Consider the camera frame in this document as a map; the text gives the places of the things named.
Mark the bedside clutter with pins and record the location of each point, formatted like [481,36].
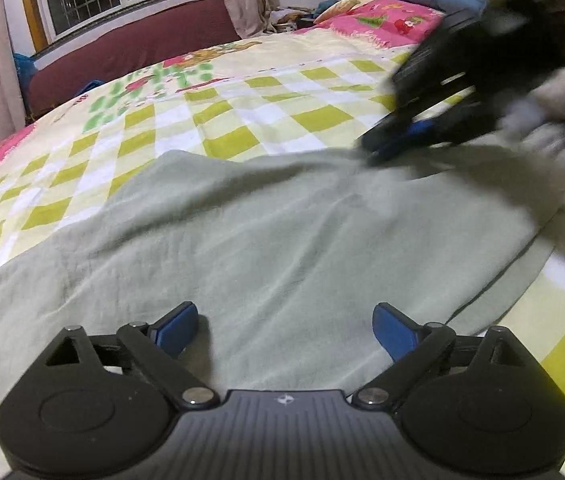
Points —
[292,20]

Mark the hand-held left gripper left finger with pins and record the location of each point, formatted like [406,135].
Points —
[175,327]

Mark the checkered cartoon bed sheet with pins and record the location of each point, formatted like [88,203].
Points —
[242,115]

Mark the blue bag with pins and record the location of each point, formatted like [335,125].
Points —
[25,70]

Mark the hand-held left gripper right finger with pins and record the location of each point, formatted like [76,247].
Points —
[395,330]

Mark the yellow printed pillow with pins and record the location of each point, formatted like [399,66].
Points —
[337,9]

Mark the maroon sofa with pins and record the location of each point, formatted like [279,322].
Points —
[132,50]

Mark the pink cartoon quilt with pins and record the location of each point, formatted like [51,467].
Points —
[377,22]

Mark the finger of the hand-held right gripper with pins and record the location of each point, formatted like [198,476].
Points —
[385,132]
[442,132]

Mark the pale green pants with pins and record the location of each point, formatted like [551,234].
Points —
[262,240]

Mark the person's right hand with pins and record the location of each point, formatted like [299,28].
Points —
[557,100]

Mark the small blue cloth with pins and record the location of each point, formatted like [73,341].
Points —
[93,86]

